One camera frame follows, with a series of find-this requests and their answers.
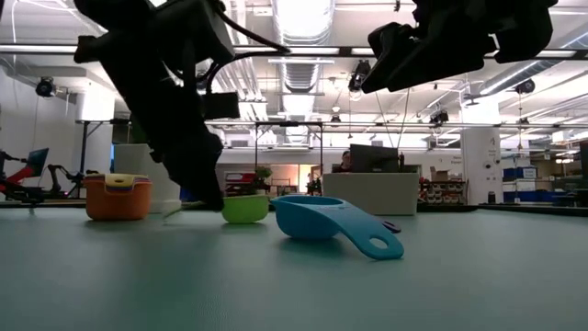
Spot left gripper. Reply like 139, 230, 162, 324
98, 45, 231, 213

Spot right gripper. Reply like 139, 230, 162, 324
360, 0, 560, 94

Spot green measuring cup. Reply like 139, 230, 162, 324
163, 194, 271, 225

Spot yellow measuring cup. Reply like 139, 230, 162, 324
104, 173, 151, 189

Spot teal measuring cup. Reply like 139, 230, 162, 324
269, 194, 405, 261

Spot orange measuring cup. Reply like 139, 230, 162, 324
84, 177, 153, 223

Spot small background potted plant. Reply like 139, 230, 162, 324
254, 165, 274, 197

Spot black computer monitor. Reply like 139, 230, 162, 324
349, 143, 400, 174

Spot person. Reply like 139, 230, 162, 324
332, 150, 353, 174

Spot white building column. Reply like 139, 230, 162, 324
460, 127, 504, 206

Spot blue storage bins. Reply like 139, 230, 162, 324
503, 165, 539, 203

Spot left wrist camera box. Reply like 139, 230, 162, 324
201, 90, 242, 121

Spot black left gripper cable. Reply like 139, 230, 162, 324
207, 6, 291, 93

